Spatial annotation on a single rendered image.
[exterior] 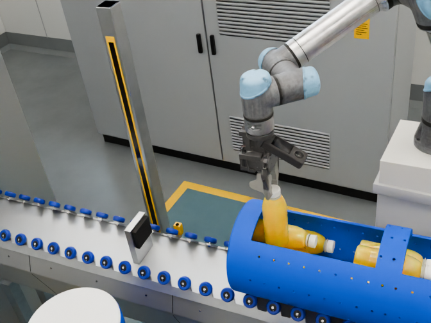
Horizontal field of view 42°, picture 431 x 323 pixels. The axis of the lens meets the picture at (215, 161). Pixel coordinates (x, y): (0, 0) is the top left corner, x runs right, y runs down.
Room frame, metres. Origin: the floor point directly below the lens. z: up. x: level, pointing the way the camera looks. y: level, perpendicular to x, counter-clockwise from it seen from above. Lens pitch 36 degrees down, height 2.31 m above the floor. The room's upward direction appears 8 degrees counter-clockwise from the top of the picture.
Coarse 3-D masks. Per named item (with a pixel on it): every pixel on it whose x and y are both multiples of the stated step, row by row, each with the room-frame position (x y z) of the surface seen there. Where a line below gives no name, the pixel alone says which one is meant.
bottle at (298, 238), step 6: (258, 222) 1.26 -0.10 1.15; (258, 228) 1.24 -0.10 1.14; (288, 228) 1.22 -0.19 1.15; (294, 228) 1.21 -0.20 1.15; (300, 228) 1.22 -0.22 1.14; (258, 234) 1.23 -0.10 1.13; (294, 234) 1.19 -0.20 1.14; (300, 234) 1.19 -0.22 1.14; (306, 234) 1.20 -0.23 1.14; (258, 240) 1.23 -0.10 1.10; (264, 240) 1.22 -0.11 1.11; (294, 240) 1.18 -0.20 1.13; (300, 240) 1.18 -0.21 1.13; (306, 240) 1.18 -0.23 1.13; (288, 246) 1.18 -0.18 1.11; (294, 246) 1.18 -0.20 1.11; (300, 246) 1.17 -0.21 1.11
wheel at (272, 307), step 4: (268, 304) 1.09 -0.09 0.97; (272, 304) 1.09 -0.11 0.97; (276, 304) 1.08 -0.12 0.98; (280, 304) 1.09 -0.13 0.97; (268, 308) 1.09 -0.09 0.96; (272, 308) 1.08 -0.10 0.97; (276, 308) 1.08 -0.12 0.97; (280, 308) 1.08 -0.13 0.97; (272, 312) 1.07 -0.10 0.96; (276, 312) 1.07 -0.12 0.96
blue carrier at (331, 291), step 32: (256, 224) 1.17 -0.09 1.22; (320, 224) 1.26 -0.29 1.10; (352, 224) 1.20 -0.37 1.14; (256, 256) 1.09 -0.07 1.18; (288, 256) 1.06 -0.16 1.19; (320, 256) 1.03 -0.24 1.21; (352, 256) 1.19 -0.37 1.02; (384, 256) 0.99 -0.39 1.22; (256, 288) 1.07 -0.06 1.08; (288, 288) 1.02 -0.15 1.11; (320, 288) 0.99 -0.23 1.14; (352, 288) 0.95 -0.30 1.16; (384, 288) 0.93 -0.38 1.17; (416, 288) 0.90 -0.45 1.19; (352, 320) 0.95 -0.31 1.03; (384, 320) 0.90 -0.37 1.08; (416, 320) 0.86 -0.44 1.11
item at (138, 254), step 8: (136, 216) 1.45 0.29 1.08; (144, 216) 1.45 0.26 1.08; (136, 224) 1.41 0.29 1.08; (144, 224) 1.42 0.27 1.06; (128, 232) 1.38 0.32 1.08; (136, 232) 1.38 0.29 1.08; (144, 232) 1.41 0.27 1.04; (128, 240) 1.38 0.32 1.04; (136, 240) 1.38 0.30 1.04; (144, 240) 1.40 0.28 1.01; (136, 248) 1.38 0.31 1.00; (144, 248) 1.42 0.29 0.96; (136, 256) 1.38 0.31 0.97; (144, 256) 1.41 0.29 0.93
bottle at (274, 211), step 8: (264, 200) 1.17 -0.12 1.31; (272, 200) 1.16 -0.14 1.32; (280, 200) 1.16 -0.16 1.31; (264, 208) 1.16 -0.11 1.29; (272, 208) 1.14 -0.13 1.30; (280, 208) 1.14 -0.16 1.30; (264, 216) 1.16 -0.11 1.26; (272, 216) 1.14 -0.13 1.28; (280, 216) 1.14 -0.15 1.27; (264, 224) 1.16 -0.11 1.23; (272, 224) 1.14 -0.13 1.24; (280, 224) 1.14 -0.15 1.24; (264, 232) 1.17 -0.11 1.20; (272, 232) 1.14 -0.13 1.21; (280, 232) 1.14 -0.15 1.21; (288, 232) 1.17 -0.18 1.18; (272, 240) 1.14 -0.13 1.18; (280, 240) 1.14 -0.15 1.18; (288, 240) 1.16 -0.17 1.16
